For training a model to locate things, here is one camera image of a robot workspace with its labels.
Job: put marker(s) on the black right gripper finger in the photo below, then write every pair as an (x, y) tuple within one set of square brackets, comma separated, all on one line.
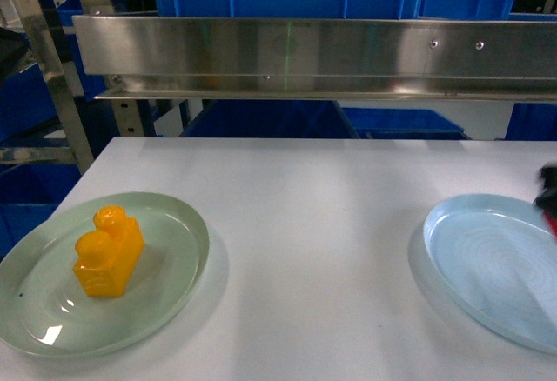
[(546, 199)]

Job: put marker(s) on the yellow two-stud toy block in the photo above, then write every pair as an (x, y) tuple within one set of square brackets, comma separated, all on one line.
[(108, 255)]

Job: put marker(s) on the red one-stud toy block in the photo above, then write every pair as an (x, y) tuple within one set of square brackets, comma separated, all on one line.
[(551, 221)]

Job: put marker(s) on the light blue round plate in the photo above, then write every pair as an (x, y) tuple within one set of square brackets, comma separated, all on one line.
[(496, 258)]

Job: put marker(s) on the lower right blue bin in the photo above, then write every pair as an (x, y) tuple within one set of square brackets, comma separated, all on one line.
[(405, 124)]

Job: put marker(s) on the lower left blue bin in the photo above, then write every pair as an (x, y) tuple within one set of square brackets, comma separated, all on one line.
[(271, 119)]

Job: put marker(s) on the green round plate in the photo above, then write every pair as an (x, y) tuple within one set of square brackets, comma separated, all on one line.
[(46, 313)]

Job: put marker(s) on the stainless steel rack upright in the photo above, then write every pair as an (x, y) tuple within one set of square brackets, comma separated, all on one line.
[(51, 49)]

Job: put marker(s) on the stainless steel shelf rail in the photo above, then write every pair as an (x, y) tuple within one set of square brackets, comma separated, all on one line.
[(280, 58)]

